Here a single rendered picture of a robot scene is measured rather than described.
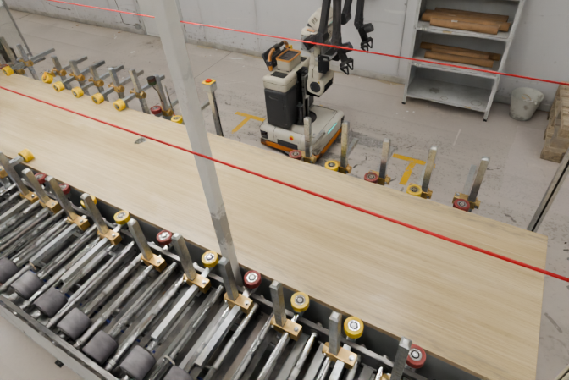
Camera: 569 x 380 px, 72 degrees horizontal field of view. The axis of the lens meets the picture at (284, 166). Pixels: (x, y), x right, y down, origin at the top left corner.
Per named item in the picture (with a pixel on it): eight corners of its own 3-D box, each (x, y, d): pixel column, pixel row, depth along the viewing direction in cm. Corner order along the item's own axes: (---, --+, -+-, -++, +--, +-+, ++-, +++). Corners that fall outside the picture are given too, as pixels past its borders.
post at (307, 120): (308, 173, 271) (306, 115, 240) (312, 174, 269) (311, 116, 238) (306, 176, 269) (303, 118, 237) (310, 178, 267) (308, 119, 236)
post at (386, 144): (378, 196, 251) (385, 136, 220) (383, 198, 249) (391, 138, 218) (376, 200, 249) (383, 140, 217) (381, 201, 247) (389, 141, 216)
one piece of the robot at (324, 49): (313, 72, 333) (312, 47, 319) (328, 58, 351) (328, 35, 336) (330, 75, 326) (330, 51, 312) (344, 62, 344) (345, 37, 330)
